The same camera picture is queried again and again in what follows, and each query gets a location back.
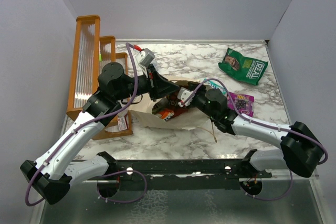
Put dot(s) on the orange snack packet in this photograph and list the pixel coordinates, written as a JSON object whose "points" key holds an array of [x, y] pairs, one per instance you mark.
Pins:
{"points": [[165, 114]]}

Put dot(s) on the green crisps bag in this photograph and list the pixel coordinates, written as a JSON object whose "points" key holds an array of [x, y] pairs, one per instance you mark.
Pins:
{"points": [[243, 69]]}

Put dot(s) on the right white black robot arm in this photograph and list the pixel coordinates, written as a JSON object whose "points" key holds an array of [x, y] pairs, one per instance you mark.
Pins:
{"points": [[296, 147]]}

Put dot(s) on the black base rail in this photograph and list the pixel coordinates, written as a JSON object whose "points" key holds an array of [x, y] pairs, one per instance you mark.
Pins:
{"points": [[178, 174]]}

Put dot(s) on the magenta snack packet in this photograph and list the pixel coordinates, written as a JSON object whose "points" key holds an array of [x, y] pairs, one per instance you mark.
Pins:
{"points": [[244, 103]]}

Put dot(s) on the teal snack packet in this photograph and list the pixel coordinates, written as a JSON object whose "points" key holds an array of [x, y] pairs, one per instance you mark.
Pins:
{"points": [[216, 85]]}

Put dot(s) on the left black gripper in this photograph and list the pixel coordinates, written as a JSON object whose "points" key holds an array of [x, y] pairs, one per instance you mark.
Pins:
{"points": [[158, 86]]}

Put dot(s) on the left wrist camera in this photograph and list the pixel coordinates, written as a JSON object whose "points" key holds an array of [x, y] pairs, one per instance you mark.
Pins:
{"points": [[145, 57]]}

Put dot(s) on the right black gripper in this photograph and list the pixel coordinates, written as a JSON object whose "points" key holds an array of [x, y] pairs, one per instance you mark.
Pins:
{"points": [[202, 90]]}

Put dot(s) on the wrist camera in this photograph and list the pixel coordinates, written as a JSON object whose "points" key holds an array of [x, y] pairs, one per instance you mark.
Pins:
{"points": [[185, 97], [145, 57]]}

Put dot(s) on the beige paper bag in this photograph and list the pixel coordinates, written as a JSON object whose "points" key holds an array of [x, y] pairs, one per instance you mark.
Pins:
{"points": [[185, 118]]}

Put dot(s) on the red white label card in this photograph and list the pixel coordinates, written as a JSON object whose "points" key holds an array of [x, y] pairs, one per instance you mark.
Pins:
{"points": [[123, 121]]}

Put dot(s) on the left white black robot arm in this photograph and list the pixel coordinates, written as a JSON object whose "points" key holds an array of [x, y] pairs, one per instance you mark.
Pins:
{"points": [[51, 174]]}

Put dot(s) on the wooden tiered display rack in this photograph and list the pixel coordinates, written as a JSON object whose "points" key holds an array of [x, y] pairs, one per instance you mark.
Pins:
{"points": [[91, 53]]}

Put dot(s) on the red snack packet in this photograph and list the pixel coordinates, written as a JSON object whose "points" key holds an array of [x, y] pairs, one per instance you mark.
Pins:
{"points": [[173, 101]]}

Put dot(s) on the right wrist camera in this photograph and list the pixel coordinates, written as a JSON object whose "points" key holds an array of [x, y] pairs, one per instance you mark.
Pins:
{"points": [[185, 97]]}

